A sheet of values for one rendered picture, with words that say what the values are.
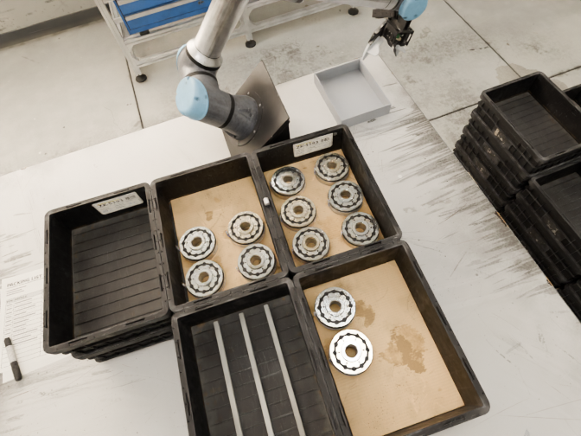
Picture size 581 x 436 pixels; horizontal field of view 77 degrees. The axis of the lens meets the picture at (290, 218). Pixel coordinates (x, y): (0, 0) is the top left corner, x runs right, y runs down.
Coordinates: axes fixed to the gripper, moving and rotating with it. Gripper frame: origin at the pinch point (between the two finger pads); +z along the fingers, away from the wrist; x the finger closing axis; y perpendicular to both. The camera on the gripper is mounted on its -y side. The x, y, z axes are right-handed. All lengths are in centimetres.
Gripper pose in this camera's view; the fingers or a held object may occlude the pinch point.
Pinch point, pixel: (378, 57)
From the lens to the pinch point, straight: 146.9
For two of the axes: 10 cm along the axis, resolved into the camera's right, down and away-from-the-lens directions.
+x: 8.9, -2.5, 3.7
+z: -1.8, 5.5, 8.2
